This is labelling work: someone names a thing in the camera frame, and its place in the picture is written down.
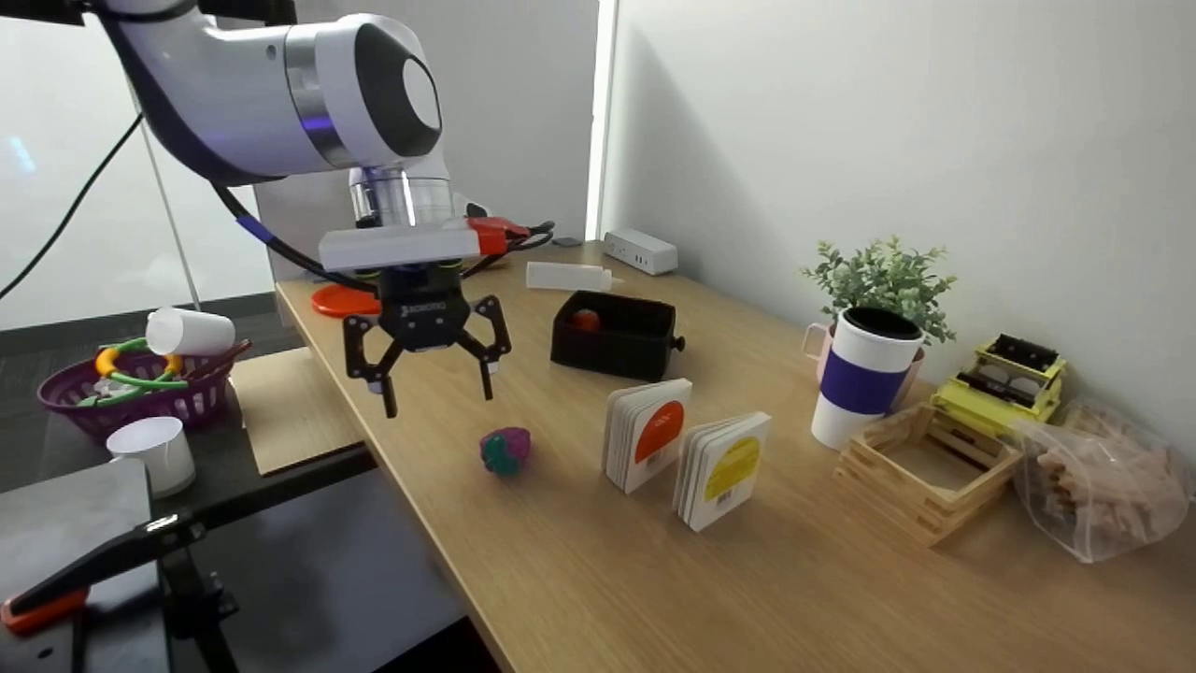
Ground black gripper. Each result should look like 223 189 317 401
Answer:
343 264 514 419

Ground purple plastic basket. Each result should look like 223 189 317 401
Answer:
39 339 246 441

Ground white card stack behind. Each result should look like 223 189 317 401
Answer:
674 410 769 531

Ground yellow black toy machine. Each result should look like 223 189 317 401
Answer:
934 333 1071 436

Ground clear container of wooden pieces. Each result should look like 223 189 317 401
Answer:
1016 401 1193 566

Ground black rectangular bowl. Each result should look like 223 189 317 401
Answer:
549 293 684 381

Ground orange plate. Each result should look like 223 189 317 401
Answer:
312 284 382 319

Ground white paper cup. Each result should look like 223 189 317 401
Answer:
104 414 197 498

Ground wooden crate tray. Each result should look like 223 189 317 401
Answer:
838 402 1021 547

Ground purple toy grapes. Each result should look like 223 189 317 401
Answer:
479 427 534 477

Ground black clamp stand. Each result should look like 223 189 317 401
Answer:
0 446 374 673

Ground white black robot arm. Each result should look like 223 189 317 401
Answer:
91 0 514 414

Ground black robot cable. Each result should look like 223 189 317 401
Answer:
0 110 557 304

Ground white cup in basket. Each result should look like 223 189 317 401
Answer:
147 308 237 355

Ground card stack with red picture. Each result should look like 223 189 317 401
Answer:
602 376 691 492

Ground white cup with blue band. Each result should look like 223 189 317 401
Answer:
813 308 924 450

